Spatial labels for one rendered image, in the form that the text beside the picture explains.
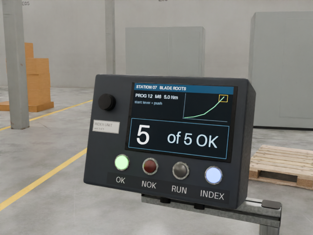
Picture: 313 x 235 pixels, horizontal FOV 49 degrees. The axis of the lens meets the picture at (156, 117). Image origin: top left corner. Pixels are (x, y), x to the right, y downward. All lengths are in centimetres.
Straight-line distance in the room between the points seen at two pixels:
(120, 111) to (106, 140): 5
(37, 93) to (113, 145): 786
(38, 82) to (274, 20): 527
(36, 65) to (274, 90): 522
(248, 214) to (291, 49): 587
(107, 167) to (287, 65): 591
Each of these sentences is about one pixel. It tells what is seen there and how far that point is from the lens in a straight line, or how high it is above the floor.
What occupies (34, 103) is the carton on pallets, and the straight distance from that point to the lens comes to 848.
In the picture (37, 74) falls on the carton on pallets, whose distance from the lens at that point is 841.
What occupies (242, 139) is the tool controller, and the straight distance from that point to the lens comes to 50.
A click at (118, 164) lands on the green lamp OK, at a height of 111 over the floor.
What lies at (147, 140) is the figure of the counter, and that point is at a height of 116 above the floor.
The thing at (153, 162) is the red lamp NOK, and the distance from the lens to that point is 53.
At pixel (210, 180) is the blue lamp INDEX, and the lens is 50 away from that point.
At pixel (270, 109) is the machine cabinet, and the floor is 37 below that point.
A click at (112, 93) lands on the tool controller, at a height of 122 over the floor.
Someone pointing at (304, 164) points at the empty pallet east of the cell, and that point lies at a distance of 405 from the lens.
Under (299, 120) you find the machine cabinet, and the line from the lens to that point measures 652.
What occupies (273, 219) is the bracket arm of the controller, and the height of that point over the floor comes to 104.
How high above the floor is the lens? 128
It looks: 10 degrees down
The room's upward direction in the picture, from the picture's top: straight up
